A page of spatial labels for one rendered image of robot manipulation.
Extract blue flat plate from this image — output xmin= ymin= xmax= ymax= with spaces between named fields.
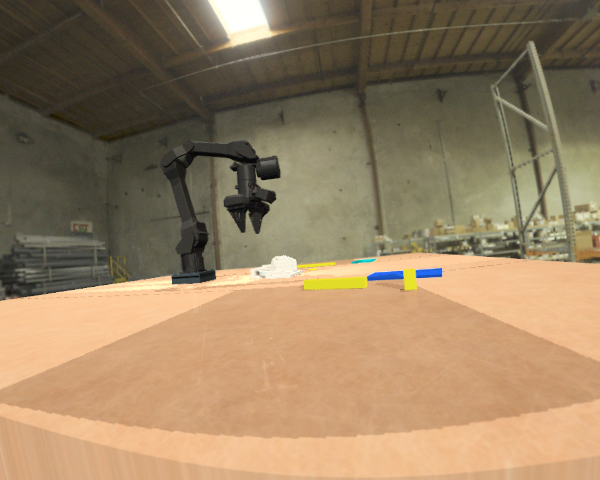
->
xmin=367 ymin=268 xmax=443 ymax=281

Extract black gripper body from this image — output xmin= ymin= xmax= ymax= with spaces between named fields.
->
xmin=224 ymin=179 xmax=270 ymax=213

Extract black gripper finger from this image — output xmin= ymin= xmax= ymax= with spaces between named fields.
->
xmin=227 ymin=205 xmax=250 ymax=233
xmin=249 ymin=211 xmax=268 ymax=234

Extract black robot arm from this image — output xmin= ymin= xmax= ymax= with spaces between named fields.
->
xmin=160 ymin=140 xmax=280 ymax=274

